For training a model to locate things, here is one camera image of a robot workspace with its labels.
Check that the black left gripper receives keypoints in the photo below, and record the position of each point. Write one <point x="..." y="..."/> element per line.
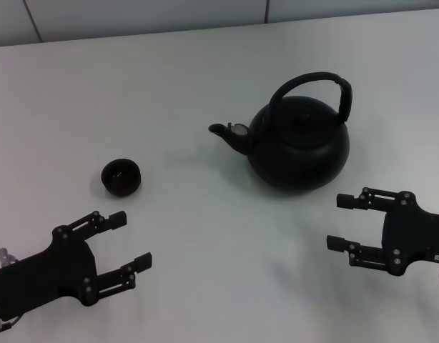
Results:
<point x="67" y="262"/>

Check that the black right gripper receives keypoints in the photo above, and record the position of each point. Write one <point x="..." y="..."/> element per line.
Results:
<point x="409" y="236"/>

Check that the small black teacup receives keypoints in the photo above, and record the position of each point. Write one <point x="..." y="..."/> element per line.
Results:
<point x="121" y="177"/>

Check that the black round teapot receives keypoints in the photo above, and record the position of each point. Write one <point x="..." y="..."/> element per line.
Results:
<point x="298" y="157"/>

